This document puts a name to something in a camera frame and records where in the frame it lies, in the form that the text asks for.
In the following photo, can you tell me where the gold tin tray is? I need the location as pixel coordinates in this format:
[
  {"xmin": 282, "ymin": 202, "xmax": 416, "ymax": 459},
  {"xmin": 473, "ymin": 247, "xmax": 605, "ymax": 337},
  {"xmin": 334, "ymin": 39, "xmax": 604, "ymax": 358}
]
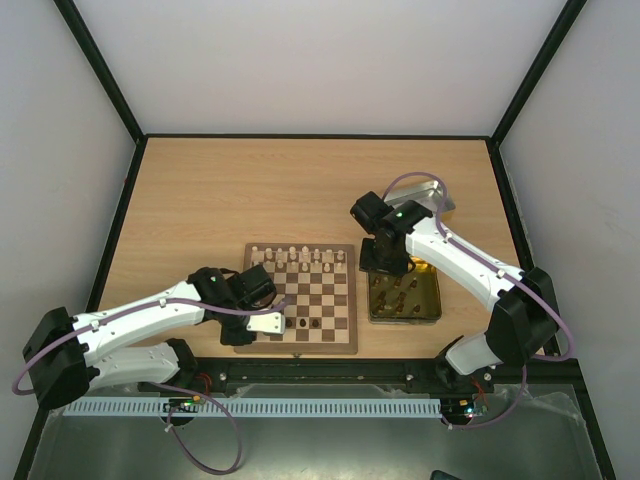
[{"xmin": 367, "ymin": 258, "xmax": 442, "ymax": 325}]

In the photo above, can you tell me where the wooden chessboard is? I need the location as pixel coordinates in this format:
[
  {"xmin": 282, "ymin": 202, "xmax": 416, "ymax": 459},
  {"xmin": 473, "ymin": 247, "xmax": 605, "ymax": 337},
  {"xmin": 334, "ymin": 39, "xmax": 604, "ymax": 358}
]
[{"xmin": 234, "ymin": 243, "xmax": 358, "ymax": 356}]

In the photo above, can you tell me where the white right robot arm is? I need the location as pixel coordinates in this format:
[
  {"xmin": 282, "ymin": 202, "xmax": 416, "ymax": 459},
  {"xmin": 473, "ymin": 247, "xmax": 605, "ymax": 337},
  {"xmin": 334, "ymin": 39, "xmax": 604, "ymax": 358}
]
[{"xmin": 350, "ymin": 191, "xmax": 559, "ymax": 392}]

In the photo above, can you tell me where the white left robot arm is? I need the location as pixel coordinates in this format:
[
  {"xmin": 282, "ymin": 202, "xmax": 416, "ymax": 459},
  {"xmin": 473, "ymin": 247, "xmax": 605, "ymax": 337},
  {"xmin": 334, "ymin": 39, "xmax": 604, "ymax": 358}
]
[{"xmin": 12, "ymin": 265, "xmax": 287, "ymax": 410}]

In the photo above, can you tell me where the silver tin lid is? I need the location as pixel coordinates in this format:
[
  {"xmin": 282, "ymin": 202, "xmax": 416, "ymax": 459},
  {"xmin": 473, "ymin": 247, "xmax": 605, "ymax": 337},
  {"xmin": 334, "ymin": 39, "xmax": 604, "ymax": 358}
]
[{"xmin": 384, "ymin": 180, "xmax": 456, "ymax": 216}]

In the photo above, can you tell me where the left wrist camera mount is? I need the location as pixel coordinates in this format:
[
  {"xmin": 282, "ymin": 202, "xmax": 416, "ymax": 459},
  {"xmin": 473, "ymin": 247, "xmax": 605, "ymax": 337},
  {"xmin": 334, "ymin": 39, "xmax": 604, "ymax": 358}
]
[{"xmin": 246, "ymin": 312, "xmax": 286, "ymax": 335}]

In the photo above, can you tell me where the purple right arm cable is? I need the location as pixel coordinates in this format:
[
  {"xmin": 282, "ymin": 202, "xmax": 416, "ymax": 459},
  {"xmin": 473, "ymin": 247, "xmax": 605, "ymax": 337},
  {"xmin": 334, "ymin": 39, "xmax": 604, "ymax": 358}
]
[{"xmin": 383, "ymin": 172, "xmax": 576, "ymax": 431}]

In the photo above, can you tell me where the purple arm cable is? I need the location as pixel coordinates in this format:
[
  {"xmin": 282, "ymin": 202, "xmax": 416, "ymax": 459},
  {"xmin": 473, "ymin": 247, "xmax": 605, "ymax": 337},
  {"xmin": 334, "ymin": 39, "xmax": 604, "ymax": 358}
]
[
  {"xmin": 12, "ymin": 294, "xmax": 292, "ymax": 474},
  {"xmin": 383, "ymin": 172, "xmax": 576, "ymax": 431}
]

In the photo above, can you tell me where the white slotted cable duct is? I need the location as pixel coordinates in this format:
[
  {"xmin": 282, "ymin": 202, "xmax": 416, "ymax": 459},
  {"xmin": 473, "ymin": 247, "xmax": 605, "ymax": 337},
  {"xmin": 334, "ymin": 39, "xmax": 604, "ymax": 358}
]
[{"xmin": 62, "ymin": 397, "xmax": 441, "ymax": 419}]

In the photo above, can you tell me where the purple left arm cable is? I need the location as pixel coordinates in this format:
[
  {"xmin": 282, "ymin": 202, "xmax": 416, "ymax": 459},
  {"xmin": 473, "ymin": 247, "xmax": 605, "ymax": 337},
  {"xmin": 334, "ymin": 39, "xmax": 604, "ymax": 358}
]
[{"xmin": 12, "ymin": 294, "xmax": 292, "ymax": 474}]

